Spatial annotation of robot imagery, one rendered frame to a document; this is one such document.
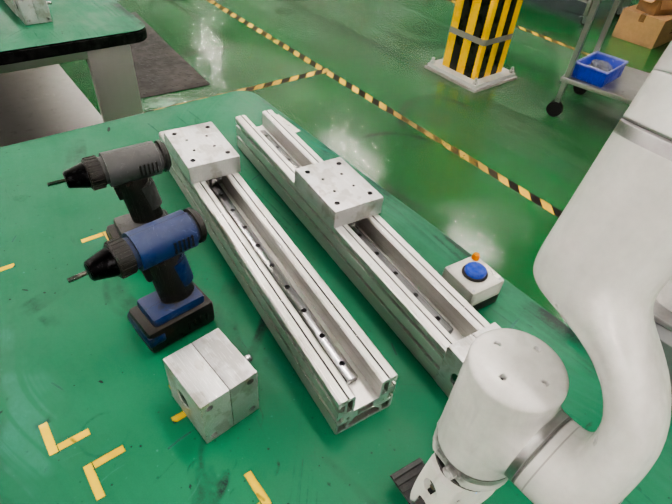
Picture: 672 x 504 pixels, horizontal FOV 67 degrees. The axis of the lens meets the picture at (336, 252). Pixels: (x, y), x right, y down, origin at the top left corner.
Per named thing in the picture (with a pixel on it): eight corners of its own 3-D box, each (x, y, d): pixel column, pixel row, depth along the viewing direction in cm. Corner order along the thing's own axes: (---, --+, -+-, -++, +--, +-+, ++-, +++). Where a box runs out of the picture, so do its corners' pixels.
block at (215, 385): (272, 399, 77) (271, 362, 71) (207, 444, 71) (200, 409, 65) (235, 357, 83) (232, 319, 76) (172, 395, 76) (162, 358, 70)
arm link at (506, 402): (545, 454, 50) (473, 388, 55) (602, 379, 41) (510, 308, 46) (492, 507, 46) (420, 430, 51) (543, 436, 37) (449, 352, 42)
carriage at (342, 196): (379, 223, 102) (383, 196, 97) (332, 239, 97) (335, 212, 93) (338, 182, 111) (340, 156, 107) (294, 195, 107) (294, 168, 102)
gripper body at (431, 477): (460, 508, 48) (436, 548, 55) (534, 456, 52) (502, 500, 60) (412, 442, 52) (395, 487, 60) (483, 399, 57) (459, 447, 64)
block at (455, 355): (528, 392, 82) (549, 357, 75) (472, 426, 76) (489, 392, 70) (489, 351, 87) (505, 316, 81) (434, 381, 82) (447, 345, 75)
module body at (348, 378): (389, 405, 78) (398, 374, 72) (334, 435, 74) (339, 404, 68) (203, 154, 126) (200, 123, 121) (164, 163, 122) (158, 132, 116)
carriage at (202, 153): (241, 182, 109) (239, 155, 104) (192, 195, 104) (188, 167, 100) (214, 147, 118) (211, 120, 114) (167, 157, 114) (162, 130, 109)
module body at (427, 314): (479, 357, 86) (493, 325, 80) (434, 381, 82) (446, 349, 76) (272, 138, 134) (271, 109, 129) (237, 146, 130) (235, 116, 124)
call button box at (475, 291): (496, 302, 96) (506, 278, 92) (458, 320, 92) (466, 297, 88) (467, 275, 101) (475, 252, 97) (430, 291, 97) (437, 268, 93)
